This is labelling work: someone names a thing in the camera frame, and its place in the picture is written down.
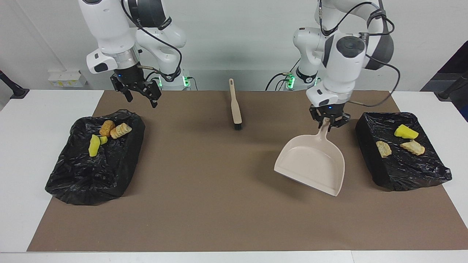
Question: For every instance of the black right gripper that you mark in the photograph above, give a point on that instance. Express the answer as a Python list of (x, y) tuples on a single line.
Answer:
[(131, 80)]

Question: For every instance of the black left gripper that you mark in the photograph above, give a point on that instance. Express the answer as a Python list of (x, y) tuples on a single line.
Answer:
[(331, 111)]

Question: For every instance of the beige plastic dustpan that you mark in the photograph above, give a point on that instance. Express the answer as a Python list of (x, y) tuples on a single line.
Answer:
[(310, 164)]

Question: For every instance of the yellow and green sponge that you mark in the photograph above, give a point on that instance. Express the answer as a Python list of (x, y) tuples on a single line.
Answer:
[(104, 140)]

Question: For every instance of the yellow sponge piece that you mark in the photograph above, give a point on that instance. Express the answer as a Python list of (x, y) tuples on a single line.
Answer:
[(94, 146), (405, 132)]

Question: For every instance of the beige brush with black bristles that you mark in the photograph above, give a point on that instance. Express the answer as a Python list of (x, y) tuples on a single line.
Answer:
[(236, 106)]

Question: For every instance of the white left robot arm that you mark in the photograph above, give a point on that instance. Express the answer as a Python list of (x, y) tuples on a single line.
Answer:
[(343, 62)]

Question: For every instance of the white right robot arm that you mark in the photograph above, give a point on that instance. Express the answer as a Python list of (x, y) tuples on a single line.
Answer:
[(109, 33)]

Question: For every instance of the large black bag-lined bin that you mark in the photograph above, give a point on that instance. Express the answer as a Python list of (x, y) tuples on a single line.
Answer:
[(95, 171)]

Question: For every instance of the small black bag-lined bin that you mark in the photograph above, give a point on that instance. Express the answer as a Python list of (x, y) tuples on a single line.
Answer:
[(402, 168)]

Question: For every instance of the white socket box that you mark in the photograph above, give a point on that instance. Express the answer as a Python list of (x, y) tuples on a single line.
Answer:
[(67, 78)]

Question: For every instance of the black stand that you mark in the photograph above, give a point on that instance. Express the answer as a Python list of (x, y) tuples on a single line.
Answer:
[(448, 94), (18, 92)]

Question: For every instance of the brown table mat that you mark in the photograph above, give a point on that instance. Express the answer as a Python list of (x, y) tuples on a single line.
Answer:
[(204, 226)]

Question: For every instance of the dark partition panel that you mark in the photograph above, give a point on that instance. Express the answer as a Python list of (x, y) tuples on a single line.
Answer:
[(457, 62)]

